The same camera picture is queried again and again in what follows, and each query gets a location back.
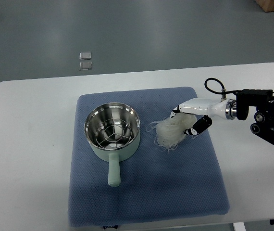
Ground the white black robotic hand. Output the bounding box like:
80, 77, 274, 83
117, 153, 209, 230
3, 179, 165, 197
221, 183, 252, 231
170, 98, 237, 136

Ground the white vermicelli noodle nest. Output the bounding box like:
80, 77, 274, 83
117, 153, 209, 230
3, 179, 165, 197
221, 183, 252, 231
146, 113, 197, 152

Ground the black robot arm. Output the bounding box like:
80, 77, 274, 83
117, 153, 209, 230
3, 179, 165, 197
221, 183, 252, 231
235, 89, 274, 145

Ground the mint green steel pot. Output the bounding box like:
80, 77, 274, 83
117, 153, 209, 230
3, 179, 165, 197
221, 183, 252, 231
84, 103, 141, 187

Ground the white table leg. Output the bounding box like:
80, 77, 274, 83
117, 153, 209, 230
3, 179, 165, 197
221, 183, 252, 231
233, 222, 246, 231

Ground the upper metal floor plate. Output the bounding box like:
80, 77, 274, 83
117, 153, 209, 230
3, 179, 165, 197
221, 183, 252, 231
79, 51, 92, 60

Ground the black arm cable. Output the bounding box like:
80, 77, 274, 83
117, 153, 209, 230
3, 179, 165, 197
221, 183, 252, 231
204, 77, 239, 102

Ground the wire steaming rack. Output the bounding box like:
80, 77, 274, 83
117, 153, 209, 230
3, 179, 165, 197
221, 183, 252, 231
95, 119, 133, 149

